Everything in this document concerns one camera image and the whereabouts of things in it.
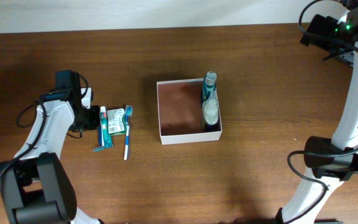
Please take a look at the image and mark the green Dettol soap pack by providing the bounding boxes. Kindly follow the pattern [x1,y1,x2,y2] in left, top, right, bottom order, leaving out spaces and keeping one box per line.
[107,108,126,136]

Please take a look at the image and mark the blue white toothbrush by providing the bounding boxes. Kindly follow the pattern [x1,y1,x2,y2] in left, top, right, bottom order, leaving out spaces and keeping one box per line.
[124,105,133,161]

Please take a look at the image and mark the clear pump soap bottle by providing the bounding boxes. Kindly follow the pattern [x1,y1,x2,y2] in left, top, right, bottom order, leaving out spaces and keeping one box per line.
[201,99,219,132]

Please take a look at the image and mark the teal mouthwash bottle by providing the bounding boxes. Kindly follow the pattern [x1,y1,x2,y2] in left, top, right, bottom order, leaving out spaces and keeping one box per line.
[201,72,217,103]

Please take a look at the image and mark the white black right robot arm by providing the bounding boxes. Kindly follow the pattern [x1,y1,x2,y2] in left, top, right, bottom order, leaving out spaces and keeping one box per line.
[274,1,358,223]

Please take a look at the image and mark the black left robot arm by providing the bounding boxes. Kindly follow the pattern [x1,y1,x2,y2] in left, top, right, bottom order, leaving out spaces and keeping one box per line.
[0,70,102,223]

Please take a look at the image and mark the green white toothpaste tube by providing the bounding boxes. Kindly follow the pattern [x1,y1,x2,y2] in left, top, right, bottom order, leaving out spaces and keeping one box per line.
[99,106,113,148]

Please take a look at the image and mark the white open cardboard box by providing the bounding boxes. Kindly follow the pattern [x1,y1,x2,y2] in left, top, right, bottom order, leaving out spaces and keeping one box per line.
[157,78,223,145]

